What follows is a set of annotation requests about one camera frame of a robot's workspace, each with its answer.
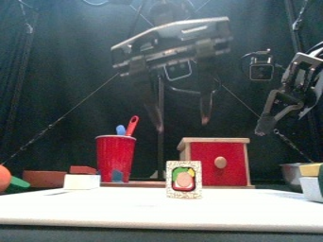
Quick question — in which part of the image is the white plastic cutting board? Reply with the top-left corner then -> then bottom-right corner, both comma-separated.
0,186 -> 323,234

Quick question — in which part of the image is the orange toy sushi roll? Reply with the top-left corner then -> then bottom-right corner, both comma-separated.
0,164 -> 12,194

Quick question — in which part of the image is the round wooden drawer knob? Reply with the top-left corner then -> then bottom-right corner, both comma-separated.
213,156 -> 228,170

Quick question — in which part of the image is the red plastic cup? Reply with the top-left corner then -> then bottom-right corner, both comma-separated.
94,134 -> 137,184

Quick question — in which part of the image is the red wooden drawer box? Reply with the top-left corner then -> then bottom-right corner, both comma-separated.
174,136 -> 252,189

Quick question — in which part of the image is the yellow egg nigiri green band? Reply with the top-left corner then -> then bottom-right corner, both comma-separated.
297,162 -> 323,203

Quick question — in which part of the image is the blue toy piece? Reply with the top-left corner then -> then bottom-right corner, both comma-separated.
109,169 -> 125,183

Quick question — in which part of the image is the black cloth backdrop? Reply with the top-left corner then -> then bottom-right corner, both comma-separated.
0,0 -> 323,188

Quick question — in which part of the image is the red-brown round toy bowl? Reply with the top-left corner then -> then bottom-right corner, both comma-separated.
21,170 -> 69,189

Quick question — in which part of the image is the green toy leaf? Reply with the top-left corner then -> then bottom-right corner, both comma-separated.
9,176 -> 32,191

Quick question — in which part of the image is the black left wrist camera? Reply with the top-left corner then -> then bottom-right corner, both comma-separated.
162,60 -> 194,83

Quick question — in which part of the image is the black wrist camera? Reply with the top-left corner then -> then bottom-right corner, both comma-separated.
240,48 -> 276,82
162,60 -> 194,83

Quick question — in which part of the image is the thin diagonal cord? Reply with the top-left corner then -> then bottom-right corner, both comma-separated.
219,83 -> 315,164
0,70 -> 125,165

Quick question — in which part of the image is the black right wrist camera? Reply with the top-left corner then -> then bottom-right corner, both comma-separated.
240,48 -> 276,82

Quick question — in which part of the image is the metal frame post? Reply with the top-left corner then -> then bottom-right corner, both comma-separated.
148,75 -> 170,182

